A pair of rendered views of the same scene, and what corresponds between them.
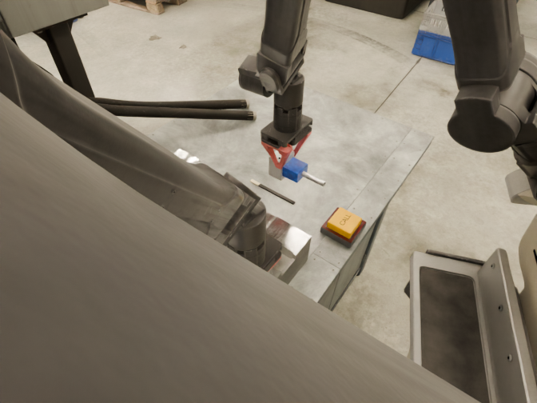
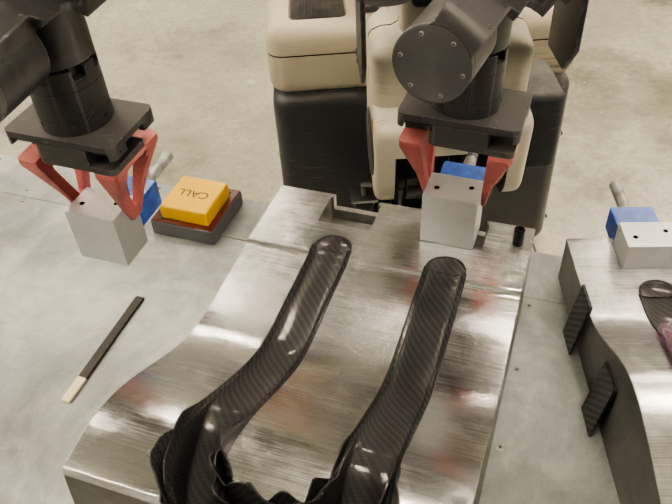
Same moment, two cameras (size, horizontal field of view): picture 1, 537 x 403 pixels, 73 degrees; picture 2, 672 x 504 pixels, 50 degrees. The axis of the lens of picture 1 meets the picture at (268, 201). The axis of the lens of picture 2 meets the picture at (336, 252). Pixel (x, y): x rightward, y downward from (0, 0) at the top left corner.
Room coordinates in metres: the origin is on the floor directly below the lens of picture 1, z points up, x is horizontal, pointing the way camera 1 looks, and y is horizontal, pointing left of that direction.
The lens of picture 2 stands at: (0.55, 0.51, 1.35)
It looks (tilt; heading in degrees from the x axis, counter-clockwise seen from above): 42 degrees down; 256
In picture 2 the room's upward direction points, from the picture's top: 4 degrees counter-clockwise
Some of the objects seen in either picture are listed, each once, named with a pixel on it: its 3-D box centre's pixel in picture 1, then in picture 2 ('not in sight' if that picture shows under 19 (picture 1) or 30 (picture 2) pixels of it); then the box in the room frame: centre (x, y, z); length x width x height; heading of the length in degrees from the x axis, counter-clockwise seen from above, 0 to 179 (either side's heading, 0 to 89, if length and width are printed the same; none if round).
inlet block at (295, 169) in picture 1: (299, 171); (134, 194); (0.60, -0.07, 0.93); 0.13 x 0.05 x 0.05; 55
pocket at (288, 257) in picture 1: (279, 262); (351, 225); (0.40, -0.02, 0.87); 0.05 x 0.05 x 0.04; 55
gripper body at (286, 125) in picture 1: (287, 117); (71, 97); (0.62, -0.03, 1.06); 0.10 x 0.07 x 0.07; 144
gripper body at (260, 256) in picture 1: (246, 248); (467, 82); (0.31, 0.03, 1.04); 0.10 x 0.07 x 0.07; 144
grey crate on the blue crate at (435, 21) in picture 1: (463, 21); not in sight; (3.22, -1.59, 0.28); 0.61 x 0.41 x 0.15; 57
